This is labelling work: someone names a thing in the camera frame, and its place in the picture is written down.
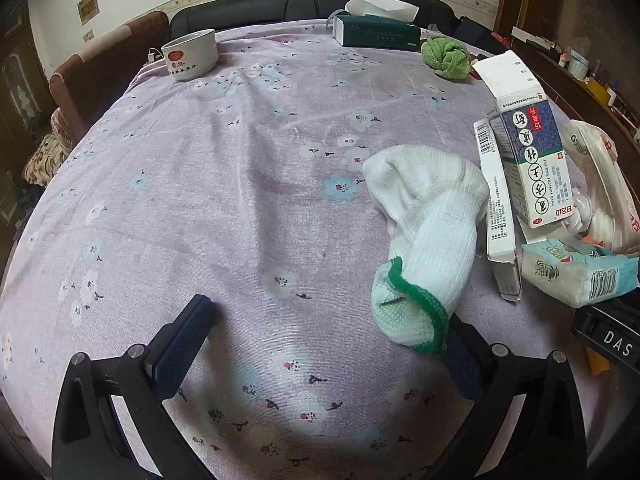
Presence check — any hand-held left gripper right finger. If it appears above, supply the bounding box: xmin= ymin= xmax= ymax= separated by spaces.
xmin=420 ymin=312 xmax=588 ymax=480

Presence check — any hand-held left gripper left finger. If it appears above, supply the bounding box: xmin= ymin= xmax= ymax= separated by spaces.
xmin=51 ymin=294 xmax=218 ymax=480

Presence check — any light blue tissue pack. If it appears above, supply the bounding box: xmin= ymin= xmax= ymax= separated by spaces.
xmin=520 ymin=237 xmax=640 ymax=309

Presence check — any white sock with green trim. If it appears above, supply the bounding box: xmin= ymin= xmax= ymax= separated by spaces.
xmin=361 ymin=144 xmax=491 ymax=357

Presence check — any floral purple tablecloth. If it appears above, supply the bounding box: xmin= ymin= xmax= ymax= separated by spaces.
xmin=0 ymin=22 xmax=601 ymax=480

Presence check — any white printed plastic bag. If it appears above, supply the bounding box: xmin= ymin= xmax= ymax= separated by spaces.
xmin=557 ymin=120 xmax=640 ymax=256

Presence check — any tall blue white medicine box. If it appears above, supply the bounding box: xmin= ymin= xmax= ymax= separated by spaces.
xmin=472 ymin=50 xmax=576 ymax=231

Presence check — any wooden brick-pattern counter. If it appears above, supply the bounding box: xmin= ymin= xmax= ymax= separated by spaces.
xmin=492 ymin=35 xmax=640 ymax=171

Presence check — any yellow tape roll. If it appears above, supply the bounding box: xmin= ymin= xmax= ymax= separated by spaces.
xmin=587 ymin=77 xmax=618 ymax=106

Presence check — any light blue round tin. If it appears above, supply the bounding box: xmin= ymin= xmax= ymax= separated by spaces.
xmin=570 ymin=50 xmax=592 ymax=81

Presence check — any brown armchair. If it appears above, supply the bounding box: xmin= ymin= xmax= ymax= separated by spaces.
xmin=22 ymin=10 xmax=171 ymax=186

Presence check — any white ceramic cup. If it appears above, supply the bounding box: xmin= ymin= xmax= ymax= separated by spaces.
xmin=161 ymin=28 xmax=219 ymax=82

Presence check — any dark wooden cabinet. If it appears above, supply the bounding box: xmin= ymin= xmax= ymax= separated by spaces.
xmin=0 ymin=0 xmax=56 ymax=176

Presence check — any green cloth ball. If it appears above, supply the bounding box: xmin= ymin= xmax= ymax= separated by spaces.
xmin=420 ymin=34 xmax=473 ymax=81

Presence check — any black leather sofa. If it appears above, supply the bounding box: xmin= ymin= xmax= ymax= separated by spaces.
xmin=170 ymin=0 xmax=461 ymax=41

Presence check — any green tissue box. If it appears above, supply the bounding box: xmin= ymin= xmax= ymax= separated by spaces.
xmin=332 ymin=0 xmax=423 ymax=52

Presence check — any wooden partition frame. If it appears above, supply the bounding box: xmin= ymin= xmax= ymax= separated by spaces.
xmin=492 ymin=0 xmax=531 ymax=56

